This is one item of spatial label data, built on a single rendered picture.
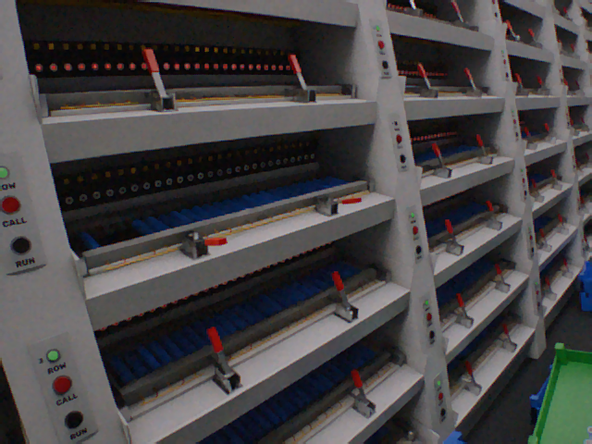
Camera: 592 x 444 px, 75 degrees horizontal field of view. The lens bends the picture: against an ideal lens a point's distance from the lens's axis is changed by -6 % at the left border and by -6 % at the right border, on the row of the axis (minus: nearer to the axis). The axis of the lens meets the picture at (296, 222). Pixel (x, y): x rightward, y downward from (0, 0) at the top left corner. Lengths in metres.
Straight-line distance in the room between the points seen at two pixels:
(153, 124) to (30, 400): 0.34
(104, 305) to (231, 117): 0.31
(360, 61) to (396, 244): 0.39
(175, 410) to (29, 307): 0.24
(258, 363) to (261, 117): 0.38
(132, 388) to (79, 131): 0.34
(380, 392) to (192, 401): 0.43
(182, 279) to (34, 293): 0.17
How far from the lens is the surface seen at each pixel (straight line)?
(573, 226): 2.20
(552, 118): 2.17
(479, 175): 1.24
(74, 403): 0.53
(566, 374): 1.36
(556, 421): 1.29
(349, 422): 0.85
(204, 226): 0.61
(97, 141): 0.53
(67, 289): 0.50
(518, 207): 1.50
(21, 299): 0.50
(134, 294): 0.53
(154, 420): 0.61
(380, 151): 0.86
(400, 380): 0.95
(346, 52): 0.92
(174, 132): 0.57
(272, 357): 0.68
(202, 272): 0.57
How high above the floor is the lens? 0.80
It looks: 7 degrees down
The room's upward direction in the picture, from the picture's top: 12 degrees counter-clockwise
